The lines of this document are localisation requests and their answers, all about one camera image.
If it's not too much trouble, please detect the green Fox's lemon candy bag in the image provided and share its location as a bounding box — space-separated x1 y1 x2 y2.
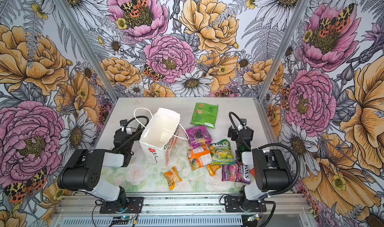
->
210 139 236 165

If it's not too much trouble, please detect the white paper gift bag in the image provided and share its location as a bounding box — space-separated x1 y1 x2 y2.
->
139 108 189 167

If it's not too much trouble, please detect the purple raisin snack bag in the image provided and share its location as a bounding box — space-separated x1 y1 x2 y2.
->
186 125 212 149

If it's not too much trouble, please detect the green Lay's chips bag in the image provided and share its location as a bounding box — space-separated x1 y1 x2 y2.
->
191 103 219 129

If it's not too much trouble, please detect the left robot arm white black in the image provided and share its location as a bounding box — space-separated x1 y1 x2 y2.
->
57 118 144 213

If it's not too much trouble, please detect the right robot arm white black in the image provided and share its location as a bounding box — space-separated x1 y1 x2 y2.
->
225 119 294 212

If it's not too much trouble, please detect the purple Fox's berries candy bag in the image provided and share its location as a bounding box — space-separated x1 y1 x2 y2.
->
222 162 251 184

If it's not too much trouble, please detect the orange Fox's fruits candy bag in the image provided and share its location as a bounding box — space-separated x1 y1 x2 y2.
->
187 145 213 171

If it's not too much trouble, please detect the floral table mat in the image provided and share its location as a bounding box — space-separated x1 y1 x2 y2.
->
100 137 259 193

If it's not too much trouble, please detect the small orange candy packet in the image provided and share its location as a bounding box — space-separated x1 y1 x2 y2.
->
207 164 222 177

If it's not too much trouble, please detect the small orange yellow snack packet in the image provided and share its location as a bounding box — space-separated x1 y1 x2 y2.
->
163 167 183 191

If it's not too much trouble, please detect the green circuit board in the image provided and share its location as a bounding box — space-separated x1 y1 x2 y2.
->
247 214 260 222

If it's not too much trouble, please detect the left black corrugated cable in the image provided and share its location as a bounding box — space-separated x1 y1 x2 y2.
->
116 115 150 151

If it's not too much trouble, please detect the black corrugated cable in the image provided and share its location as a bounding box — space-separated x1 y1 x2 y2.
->
116 115 150 151
228 111 301 196

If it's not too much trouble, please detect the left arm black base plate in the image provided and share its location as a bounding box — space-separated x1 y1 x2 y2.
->
99 197 144 214

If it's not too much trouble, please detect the right black corrugated cable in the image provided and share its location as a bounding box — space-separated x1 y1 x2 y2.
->
228 111 301 196

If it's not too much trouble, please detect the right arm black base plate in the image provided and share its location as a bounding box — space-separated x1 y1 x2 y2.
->
220 195 267 213

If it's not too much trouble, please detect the aluminium front rail frame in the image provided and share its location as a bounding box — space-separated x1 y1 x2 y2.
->
54 193 310 218

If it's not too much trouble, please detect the white slotted cable duct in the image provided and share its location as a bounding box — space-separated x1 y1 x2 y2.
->
53 215 243 227

